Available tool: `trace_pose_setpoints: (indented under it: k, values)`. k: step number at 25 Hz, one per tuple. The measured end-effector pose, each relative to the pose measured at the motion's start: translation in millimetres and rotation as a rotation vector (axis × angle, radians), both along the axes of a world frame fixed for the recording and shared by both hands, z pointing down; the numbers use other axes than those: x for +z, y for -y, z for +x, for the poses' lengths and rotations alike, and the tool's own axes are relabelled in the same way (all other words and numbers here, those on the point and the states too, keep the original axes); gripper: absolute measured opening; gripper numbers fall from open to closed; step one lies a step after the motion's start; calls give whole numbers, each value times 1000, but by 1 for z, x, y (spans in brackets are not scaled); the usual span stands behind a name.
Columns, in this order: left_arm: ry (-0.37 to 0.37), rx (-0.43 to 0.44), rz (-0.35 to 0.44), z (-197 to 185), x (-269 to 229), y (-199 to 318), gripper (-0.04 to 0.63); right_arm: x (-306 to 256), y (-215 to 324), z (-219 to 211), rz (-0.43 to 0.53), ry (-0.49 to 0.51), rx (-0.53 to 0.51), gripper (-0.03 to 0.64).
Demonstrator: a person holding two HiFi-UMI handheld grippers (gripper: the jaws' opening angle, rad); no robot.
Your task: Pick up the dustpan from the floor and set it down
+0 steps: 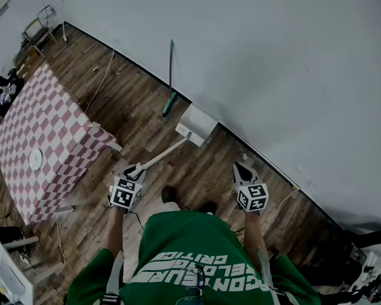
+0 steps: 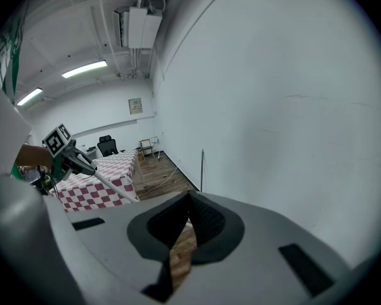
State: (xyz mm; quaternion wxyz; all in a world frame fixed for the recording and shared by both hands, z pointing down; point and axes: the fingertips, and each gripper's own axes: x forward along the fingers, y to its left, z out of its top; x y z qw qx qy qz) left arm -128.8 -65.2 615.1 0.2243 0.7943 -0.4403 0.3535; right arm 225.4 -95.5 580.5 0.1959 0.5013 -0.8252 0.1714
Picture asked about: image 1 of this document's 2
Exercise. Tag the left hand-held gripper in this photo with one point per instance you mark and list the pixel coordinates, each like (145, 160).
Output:
(126, 195)

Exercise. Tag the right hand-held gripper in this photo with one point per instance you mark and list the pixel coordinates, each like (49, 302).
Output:
(253, 198)

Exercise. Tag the person's right forearm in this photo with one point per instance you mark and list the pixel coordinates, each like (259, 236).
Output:
(255, 234)

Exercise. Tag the person's left forearm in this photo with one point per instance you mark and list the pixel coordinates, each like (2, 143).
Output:
(112, 230)

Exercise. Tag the crumpled white paper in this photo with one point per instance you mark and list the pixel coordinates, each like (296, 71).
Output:
(244, 156)

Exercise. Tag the black shoe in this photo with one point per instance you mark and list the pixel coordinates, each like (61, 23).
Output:
(208, 207)
(169, 194)

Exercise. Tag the person's beige trousers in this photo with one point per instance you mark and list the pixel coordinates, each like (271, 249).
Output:
(171, 207)

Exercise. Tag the teal broom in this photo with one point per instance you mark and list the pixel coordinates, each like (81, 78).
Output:
(169, 105)

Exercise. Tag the green printed t-shirt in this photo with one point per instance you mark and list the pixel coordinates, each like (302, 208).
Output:
(184, 234)

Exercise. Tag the white round plate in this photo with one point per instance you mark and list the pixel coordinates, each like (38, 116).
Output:
(36, 159)

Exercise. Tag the table with pink checkered cloth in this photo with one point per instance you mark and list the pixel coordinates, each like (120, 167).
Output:
(44, 116)

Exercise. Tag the heap of white household items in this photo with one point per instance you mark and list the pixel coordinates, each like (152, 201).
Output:
(7, 91)

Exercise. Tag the white desk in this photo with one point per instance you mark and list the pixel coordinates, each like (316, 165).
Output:
(12, 278)

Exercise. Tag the wooden chair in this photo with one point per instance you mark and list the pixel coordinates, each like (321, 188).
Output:
(41, 32)

